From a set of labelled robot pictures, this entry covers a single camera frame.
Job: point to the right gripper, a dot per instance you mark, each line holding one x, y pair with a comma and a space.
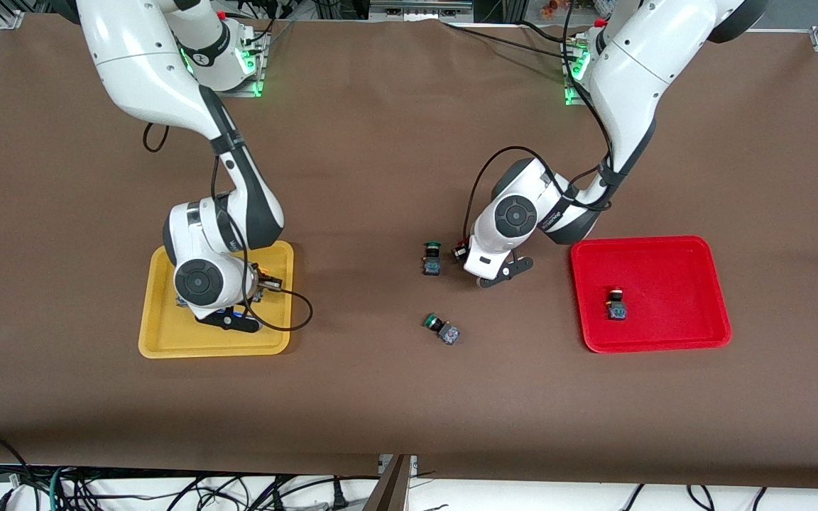
261, 286

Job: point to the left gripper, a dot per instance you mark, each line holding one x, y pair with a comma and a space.
461, 252

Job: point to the red push button switch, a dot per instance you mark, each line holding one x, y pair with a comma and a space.
616, 305
460, 248

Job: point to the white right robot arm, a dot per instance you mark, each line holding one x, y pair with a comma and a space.
153, 71

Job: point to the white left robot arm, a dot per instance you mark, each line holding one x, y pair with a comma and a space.
629, 78

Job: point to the yellow plastic tray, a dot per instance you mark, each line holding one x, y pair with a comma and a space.
167, 341

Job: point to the red plastic tray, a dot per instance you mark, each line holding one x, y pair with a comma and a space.
672, 294

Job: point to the brown table mat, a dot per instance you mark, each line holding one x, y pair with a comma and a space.
409, 397

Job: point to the wooden table leg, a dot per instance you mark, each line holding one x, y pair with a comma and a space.
391, 486

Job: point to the grey metal box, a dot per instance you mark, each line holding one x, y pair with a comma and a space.
420, 10

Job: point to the green push button switch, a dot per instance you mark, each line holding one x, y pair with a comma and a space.
432, 259
443, 328

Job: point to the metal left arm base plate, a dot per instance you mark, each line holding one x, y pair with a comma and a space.
574, 71

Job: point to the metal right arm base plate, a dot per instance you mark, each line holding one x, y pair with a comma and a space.
256, 71

